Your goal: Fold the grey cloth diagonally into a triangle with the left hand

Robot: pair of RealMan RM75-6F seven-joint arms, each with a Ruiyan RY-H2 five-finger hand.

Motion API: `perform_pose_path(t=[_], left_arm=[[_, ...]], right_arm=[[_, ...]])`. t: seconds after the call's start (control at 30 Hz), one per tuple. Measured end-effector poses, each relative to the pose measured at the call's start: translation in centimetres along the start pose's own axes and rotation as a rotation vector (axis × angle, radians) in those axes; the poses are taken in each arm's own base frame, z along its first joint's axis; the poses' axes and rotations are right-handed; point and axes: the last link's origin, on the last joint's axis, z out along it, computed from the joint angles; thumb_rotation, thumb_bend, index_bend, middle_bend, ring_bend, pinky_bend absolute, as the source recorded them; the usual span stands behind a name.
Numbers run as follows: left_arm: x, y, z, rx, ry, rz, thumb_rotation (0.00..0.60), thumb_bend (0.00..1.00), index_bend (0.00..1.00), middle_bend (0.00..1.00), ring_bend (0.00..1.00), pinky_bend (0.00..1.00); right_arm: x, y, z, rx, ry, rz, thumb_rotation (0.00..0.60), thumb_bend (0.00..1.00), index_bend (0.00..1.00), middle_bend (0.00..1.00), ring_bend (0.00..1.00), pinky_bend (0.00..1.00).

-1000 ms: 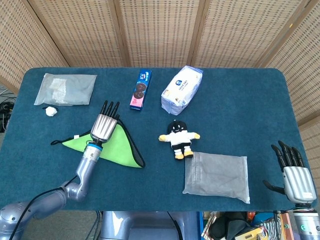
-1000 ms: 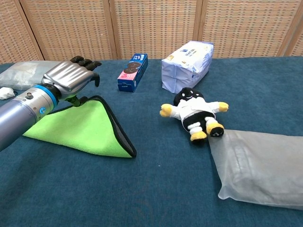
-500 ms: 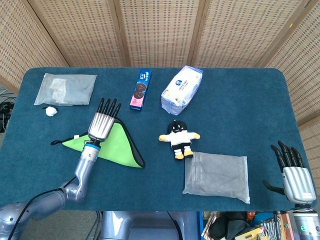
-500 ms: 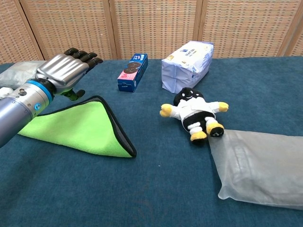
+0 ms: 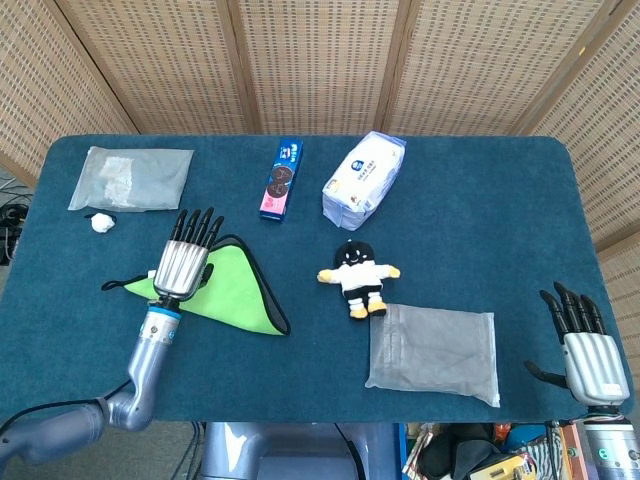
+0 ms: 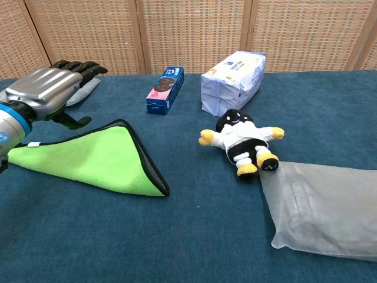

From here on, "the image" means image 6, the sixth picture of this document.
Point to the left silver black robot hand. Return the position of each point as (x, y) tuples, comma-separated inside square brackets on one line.
[(44, 88)]

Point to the grey and green cloth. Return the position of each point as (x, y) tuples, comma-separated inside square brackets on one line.
[(97, 159)]

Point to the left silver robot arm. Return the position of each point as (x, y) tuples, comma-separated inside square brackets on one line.
[(10, 129)]

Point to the frosted bag with white contents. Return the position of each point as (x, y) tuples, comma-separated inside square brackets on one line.
[(84, 91)]

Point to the blue pink cookie box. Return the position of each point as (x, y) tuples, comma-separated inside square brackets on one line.
[(165, 92)]

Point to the woven rattan folding screen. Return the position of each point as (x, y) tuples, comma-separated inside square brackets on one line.
[(191, 35)]

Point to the white tissue pack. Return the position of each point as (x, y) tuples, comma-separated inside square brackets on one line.
[(229, 85)]

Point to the black white plush doll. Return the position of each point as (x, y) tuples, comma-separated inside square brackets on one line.
[(240, 138)]

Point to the blue felt table cover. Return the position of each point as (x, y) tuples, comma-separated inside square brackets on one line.
[(212, 221)]

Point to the frosted bag with grey contents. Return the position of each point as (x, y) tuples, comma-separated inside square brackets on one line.
[(324, 209)]

